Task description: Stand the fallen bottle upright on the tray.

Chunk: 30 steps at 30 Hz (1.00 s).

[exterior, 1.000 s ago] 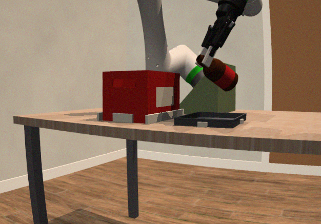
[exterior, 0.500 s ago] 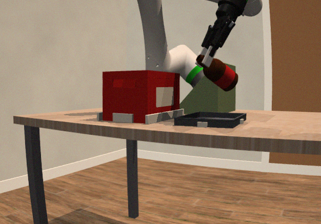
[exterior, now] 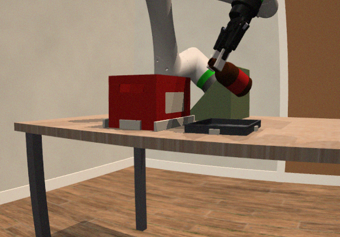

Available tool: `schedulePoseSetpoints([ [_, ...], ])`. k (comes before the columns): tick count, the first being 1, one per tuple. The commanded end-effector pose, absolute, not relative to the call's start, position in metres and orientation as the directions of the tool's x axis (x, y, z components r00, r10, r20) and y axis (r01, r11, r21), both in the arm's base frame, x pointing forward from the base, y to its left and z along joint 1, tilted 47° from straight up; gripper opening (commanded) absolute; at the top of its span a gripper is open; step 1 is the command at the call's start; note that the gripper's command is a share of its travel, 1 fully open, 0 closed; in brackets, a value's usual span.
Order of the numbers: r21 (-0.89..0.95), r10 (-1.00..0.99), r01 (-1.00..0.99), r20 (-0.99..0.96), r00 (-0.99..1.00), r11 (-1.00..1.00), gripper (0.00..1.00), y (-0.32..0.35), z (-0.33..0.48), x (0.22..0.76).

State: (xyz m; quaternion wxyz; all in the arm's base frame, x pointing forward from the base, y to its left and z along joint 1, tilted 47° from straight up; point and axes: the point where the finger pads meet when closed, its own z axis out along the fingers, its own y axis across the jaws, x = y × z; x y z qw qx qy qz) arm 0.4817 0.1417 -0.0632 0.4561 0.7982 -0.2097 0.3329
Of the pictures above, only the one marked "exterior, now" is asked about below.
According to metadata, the dark red crate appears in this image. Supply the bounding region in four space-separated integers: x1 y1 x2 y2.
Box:
109 74 191 131

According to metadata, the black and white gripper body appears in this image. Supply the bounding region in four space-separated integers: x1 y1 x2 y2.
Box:
229 5 253 31

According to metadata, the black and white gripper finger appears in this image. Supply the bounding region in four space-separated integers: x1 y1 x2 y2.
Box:
206 21 232 72
214 20 250 71

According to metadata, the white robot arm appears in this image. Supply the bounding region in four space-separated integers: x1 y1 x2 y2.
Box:
146 0 279 93

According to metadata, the brown bottle with red label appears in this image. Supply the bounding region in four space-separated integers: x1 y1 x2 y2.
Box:
207 58 252 97

